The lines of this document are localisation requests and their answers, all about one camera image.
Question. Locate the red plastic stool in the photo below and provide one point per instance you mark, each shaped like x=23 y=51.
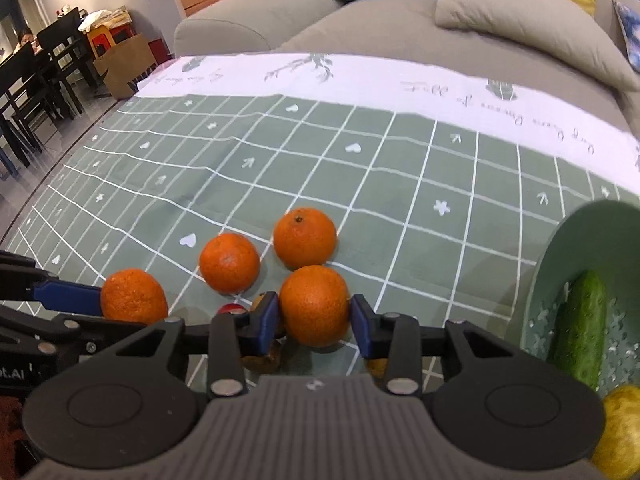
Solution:
x=107 y=37

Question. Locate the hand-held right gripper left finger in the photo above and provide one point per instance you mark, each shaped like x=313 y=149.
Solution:
x=268 y=321

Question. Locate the beige sofa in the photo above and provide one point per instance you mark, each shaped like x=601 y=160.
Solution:
x=360 y=25

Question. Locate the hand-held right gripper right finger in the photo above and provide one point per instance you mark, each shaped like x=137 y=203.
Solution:
x=361 y=327

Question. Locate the beige cushion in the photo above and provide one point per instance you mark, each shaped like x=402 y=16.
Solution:
x=510 y=15

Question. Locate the orange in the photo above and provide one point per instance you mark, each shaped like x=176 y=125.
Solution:
x=314 y=306
x=305 y=237
x=134 y=302
x=229 y=263

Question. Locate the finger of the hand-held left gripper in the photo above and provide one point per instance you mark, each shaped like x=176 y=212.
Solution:
x=65 y=298
x=100 y=332

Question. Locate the green grid tablecloth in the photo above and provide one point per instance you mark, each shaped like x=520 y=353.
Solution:
x=400 y=185

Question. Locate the orange cloth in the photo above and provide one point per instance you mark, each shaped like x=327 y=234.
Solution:
x=11 y=425

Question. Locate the yellow-green round fruit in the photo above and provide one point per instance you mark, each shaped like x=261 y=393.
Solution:
x=622 y=430

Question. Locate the printed picture cushion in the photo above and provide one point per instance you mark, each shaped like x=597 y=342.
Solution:
x=631 y=35

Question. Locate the small red fruit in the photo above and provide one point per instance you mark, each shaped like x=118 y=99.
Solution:
x=231 y=308

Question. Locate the red shopping bag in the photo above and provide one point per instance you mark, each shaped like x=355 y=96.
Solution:
x=157 y=52

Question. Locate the cucumber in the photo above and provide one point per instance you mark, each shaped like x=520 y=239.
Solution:
x=580 y=330

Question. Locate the black dining chair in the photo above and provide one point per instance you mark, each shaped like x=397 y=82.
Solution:
x=62 y=37
x=30 y=72

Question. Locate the green bowl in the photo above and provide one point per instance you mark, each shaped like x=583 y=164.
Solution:
x=590 y=240

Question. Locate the small brown fruit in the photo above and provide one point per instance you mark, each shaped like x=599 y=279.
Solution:
x=377 y=367
x=265 y=360

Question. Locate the white cloth bundle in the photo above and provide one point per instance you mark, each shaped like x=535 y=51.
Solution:
x=105 y=19

